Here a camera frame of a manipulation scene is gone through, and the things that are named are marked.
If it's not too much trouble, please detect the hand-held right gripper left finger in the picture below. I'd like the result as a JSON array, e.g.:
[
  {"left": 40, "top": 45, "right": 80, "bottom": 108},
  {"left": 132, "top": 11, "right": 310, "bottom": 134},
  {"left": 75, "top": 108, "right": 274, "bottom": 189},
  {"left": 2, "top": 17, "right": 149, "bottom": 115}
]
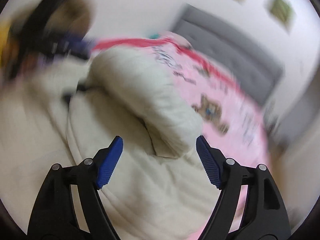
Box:
[{"left": 27, "top": 135, "right": 124, "bottom": 240}]

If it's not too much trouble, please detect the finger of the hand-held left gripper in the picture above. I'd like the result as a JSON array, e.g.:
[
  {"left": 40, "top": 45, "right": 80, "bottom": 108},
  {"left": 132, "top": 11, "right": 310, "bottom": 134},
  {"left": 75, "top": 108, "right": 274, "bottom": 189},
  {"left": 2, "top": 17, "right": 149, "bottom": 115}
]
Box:
[{"left": 49, "top": 34, "right": 94, "bottom": 59}]

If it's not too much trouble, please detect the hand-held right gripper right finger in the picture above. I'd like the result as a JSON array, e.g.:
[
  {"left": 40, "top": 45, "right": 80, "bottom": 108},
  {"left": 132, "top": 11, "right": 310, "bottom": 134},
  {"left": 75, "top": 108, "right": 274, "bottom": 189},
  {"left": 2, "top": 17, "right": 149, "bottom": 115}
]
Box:
[{"left": 196, "top": 135, "right": 292, "bottom": 240}]

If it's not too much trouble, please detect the cream quilted hooded jacket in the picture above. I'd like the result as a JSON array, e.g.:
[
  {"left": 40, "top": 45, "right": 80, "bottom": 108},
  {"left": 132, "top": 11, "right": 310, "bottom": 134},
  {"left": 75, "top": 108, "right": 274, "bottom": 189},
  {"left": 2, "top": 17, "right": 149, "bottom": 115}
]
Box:
[{"left": 0, "top": 46, "right": 218, "bottom": 240}]

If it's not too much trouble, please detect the brown padded coat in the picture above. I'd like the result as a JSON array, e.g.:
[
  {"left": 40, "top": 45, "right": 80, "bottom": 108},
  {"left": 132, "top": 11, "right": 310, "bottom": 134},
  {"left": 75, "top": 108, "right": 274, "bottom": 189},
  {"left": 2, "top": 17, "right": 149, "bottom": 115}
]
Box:
[{"left": 56, "top": 0, "right": 94, "bottom": 39}]

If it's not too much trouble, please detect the person's yellow orange clothing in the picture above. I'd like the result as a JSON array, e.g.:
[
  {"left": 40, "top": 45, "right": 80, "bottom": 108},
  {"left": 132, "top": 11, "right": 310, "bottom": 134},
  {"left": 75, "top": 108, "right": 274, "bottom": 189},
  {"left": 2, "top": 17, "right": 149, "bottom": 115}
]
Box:
[{"left": 0, "top": 22, "right": 12, "bottom": 65}]

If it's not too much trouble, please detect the pink printed blanket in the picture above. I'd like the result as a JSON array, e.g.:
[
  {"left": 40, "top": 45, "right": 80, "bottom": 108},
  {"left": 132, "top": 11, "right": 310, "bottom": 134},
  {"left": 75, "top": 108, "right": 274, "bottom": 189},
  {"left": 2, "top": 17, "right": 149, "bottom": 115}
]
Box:
[{"left": 91, "top": 30, "right": 273, "bottom": 240}]

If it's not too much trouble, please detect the grey nightstand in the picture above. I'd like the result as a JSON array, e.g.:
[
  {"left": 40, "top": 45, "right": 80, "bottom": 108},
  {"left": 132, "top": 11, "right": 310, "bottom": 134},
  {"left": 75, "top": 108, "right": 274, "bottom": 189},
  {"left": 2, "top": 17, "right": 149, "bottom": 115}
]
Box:
[{"left": 265, "top": 90, "right": 315, "bottom": 143}]

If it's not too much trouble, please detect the printed pillow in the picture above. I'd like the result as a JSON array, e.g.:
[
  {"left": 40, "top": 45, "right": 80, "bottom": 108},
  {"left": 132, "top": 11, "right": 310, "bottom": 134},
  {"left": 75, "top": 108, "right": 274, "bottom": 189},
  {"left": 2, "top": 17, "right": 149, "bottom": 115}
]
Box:
[{"left": 160, "top": 30, "right": 193, "bottom": 50}]

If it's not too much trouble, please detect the grey upholstered bed headboard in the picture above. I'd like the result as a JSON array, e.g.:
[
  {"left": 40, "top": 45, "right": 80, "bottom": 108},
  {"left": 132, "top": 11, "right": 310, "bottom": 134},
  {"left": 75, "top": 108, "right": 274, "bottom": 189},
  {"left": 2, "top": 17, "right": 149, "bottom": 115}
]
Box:
[{"left": 170, "top": 3, "right": 285, "bottom": 107}]

